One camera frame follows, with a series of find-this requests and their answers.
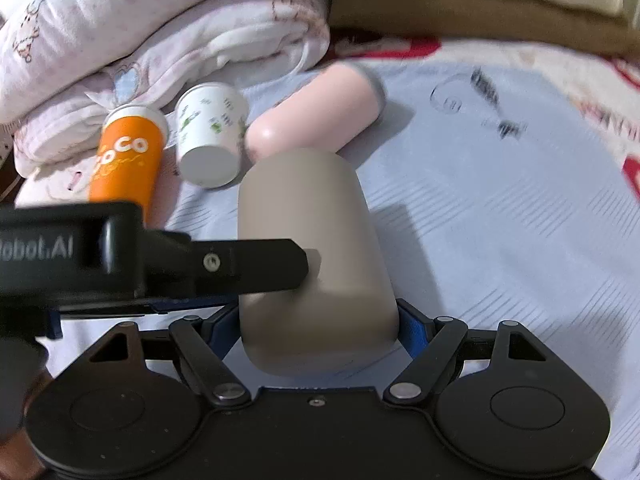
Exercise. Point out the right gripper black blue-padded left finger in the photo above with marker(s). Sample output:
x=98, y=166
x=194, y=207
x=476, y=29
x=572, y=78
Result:
x=202, y=346

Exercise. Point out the white patterned paper cup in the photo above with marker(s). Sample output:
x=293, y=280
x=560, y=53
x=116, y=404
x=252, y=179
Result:
x=210, y=120

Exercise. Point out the orange coco paper cup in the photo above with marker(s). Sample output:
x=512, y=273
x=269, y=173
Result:
x=128, y=159

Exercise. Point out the brown pillow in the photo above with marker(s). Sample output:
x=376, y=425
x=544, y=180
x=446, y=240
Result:
x=518, y=20

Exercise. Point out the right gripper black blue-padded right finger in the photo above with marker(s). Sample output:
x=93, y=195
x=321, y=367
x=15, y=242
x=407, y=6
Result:
x=432, y=344

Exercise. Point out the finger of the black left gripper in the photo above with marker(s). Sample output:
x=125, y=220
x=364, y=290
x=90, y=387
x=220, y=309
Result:
x=241, y=267

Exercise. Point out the beige cup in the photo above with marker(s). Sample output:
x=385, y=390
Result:
x=344, y=314

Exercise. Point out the pink cup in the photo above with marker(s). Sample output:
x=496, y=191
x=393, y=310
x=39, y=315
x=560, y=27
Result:
x=326, y=113

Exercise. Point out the light blue cloth mat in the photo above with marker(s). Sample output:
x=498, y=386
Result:
x=495, y=200

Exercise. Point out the patterned bed sheet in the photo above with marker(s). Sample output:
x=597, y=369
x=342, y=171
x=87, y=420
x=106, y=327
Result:
x=604, y=89

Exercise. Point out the pink floral folded blanket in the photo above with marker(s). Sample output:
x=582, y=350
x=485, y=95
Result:
x=240, y=42

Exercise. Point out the pink checked folded quilt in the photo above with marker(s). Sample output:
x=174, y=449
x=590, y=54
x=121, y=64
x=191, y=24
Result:
x=47, y=45

